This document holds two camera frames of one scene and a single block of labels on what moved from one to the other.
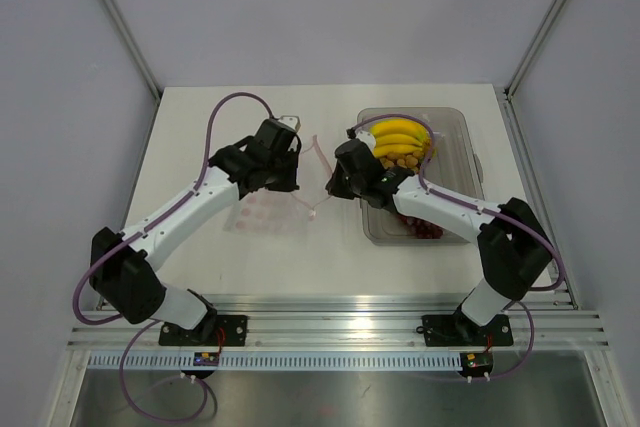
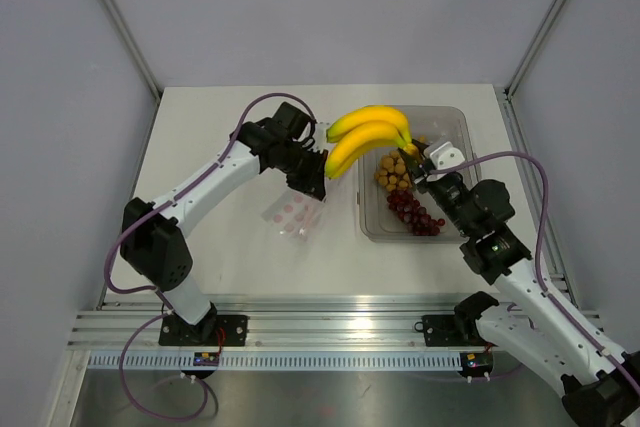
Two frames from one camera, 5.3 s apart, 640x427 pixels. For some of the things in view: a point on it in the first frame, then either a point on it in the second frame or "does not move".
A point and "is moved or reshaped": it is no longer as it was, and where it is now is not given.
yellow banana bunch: (399, 136) is moved or reshaped
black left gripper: (290, 183) to (314, 183)
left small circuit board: (206, 359) does not move
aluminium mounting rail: (336, 332) does not move
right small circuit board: (476, 364) does not move
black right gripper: (336, 188) to (415, 171)
